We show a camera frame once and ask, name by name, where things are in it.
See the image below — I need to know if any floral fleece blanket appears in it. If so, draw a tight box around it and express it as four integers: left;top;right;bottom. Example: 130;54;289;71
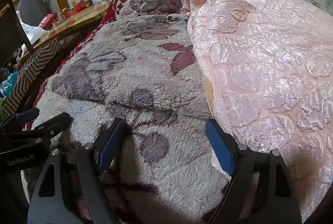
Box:
22;0;235;224

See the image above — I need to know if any wooden television cabinet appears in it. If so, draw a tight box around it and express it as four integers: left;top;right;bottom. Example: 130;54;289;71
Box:
16;1;112;63

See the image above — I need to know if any grey refrigerator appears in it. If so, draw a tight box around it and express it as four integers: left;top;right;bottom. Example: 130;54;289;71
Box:
16;0;50;26

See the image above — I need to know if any dark wooden chair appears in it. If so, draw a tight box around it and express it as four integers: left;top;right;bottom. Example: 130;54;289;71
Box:
0;0;35;68

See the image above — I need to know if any pink plastic bag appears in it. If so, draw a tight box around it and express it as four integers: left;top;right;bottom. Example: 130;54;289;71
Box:
182;0;333;224

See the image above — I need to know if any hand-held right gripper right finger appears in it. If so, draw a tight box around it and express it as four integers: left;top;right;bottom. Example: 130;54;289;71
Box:
205;119;303;224

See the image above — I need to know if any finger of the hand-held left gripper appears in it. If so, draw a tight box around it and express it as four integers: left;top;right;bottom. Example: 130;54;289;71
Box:
0;113;72;154
0;107;40;134

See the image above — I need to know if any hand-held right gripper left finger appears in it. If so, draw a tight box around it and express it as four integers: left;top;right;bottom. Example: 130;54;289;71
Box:
27;118;128;224

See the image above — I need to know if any red gift box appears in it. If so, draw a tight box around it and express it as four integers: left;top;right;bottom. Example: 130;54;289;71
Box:
39;13;58;29

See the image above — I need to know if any blue plastic bag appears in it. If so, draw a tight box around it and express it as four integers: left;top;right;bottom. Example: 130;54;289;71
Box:
0;70;20;97

